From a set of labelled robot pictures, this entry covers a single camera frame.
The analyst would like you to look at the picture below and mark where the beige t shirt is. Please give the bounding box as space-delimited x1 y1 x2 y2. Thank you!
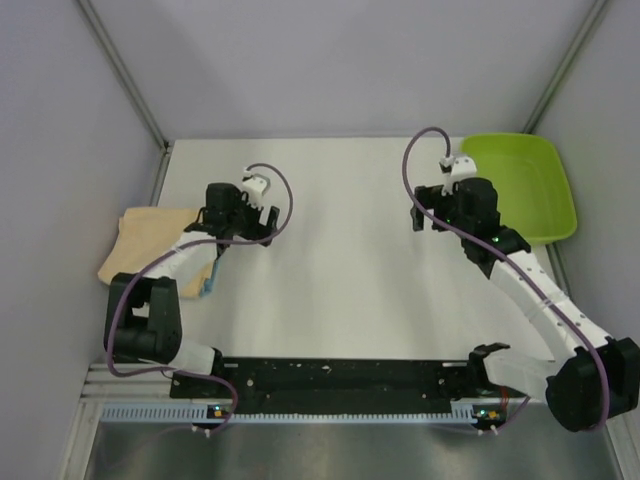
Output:
98 207 217 299

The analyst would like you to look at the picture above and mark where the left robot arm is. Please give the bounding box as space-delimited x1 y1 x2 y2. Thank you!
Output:
104 175 280 397

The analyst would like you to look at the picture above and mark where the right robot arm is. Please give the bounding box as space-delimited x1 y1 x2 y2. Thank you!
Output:
409 178 639 432

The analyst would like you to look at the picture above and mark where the folded light blue striped shirt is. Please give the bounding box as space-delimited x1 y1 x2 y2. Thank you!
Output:
199 258 220 298

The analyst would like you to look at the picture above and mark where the green plastic bin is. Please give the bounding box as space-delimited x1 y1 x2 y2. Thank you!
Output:
460 132 577 245

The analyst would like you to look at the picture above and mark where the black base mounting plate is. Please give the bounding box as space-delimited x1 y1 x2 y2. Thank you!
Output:
169 355 529 414

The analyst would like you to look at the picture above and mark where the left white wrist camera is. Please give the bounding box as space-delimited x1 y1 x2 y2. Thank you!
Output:
241 168 271 209

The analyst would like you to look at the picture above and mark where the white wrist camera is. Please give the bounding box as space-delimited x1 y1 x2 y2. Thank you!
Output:
439 153 477 196
241 168 271 209

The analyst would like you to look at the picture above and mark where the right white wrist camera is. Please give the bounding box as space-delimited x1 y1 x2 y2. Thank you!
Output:
439 153 477 196

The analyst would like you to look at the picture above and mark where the grey slotted cable duct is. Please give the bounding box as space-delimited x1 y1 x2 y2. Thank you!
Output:
101 403 505 425

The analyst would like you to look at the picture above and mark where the aluminium frame rail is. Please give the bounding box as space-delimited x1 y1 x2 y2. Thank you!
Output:
79 362 627 405

